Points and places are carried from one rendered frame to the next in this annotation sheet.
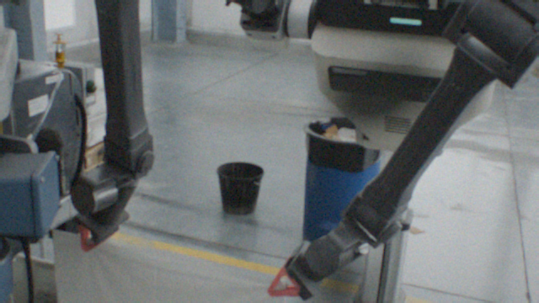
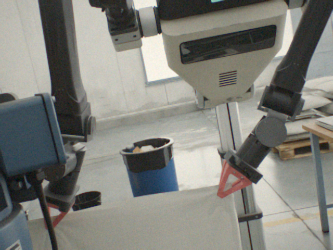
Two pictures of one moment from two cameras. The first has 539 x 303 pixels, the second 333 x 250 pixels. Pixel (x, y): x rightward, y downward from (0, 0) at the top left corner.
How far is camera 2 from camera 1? 0.47 m
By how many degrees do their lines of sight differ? 19
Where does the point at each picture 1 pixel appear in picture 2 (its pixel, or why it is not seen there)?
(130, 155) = (80, 118)
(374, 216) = (286, 96)
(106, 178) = (66, 143)
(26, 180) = (38, 101)
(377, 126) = (214, 85)
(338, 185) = (154, 179)
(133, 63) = (72, 27)
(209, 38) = not seen: hidden behind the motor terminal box
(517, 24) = not seen: outside the picture
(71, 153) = not seen: hidden behind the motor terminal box
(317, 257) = (267, 134)
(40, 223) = (61, 145)
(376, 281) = (240, 197)
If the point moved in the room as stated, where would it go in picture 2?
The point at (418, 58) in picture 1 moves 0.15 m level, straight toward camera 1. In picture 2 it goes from (238, 19) to (255, 11)
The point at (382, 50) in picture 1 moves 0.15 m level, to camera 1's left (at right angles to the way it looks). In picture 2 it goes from (213, 22) to (165, 29)
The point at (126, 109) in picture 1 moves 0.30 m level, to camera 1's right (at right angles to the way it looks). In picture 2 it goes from (72, 74) to (213, 47)
